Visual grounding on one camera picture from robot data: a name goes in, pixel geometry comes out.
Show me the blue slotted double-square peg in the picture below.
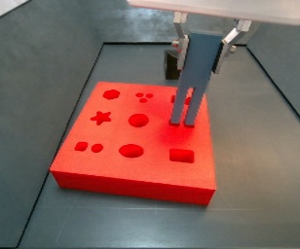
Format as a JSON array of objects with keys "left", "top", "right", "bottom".
[{"left": 171, "top": 32, "right": 222, "bottom": 126}]

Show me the black curved cradle stand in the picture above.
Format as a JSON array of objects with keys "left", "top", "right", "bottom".
[{"left": 164, "top": 50, "right": 179, "bottom": 80}]

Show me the red shape-sorting board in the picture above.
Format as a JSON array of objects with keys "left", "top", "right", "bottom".
[{"left": 50, "top": 82, "right": 217, "bottom": 205}]

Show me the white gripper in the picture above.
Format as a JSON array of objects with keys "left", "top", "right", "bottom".
[{"left": 126, "top": 0, "right": 300, "bottom": 74}]

